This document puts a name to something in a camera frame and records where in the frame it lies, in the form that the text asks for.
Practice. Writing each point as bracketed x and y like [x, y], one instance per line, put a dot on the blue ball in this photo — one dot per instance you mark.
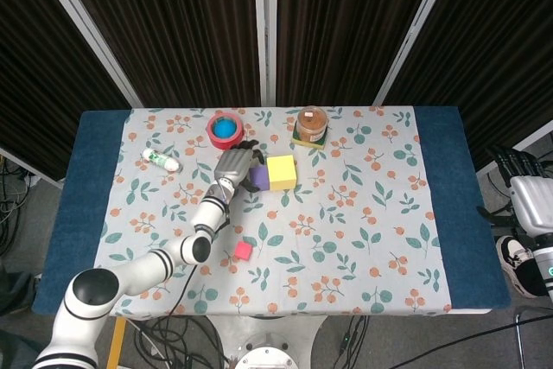
[224, 129]

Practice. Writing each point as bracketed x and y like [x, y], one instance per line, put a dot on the dark ribbed partition panel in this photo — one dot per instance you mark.
[173, 19]
[488, 40]
[34, 62]
[341, 19]

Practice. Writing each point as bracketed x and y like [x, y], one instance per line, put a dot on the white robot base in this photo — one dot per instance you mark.
[268, 351]

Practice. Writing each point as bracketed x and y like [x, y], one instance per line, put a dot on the white green plastic bottle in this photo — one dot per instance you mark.
[160, 160]

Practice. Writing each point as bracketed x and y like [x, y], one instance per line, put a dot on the clear jar of rubber bands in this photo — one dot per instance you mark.
[312, 122]

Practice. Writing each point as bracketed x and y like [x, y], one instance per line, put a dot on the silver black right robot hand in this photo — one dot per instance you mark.
[531, 200]

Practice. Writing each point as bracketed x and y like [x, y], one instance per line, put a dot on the large yellow foam cube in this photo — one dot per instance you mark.
[281, 173]

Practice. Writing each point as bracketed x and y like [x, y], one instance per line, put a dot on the blue felt table cover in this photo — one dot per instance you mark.
[69, 213]

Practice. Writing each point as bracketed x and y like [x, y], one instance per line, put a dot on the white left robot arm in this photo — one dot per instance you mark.
[142, 265]

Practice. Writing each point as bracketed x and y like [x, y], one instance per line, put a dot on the white partition base rail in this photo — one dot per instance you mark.
[531, 142]
[30, 166]

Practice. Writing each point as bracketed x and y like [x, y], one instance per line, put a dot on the metal chair leg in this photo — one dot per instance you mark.
[518, 334]

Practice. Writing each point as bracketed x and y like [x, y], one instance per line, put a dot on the red tape roll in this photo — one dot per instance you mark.
[216, 142]

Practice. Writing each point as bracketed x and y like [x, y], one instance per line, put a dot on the floral print tablecloth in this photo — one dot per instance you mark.
[324, 235]

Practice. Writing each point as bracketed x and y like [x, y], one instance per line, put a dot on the white partition frame post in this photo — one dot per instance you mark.
[412, 27]
[86, 27]
[264, 27]

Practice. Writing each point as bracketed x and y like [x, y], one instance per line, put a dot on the small red foam cube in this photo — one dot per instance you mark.
[243, 251]

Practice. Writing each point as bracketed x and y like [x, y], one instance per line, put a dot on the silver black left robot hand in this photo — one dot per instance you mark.
[233, 166]

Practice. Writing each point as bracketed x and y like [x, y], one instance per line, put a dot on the yellow green sponge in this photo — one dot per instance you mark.
[302, 143]

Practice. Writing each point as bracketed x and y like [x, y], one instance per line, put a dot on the purple foam cube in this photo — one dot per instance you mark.
[259, 176]

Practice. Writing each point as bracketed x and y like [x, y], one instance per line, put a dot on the white black sneaker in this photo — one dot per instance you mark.
[516, 261]

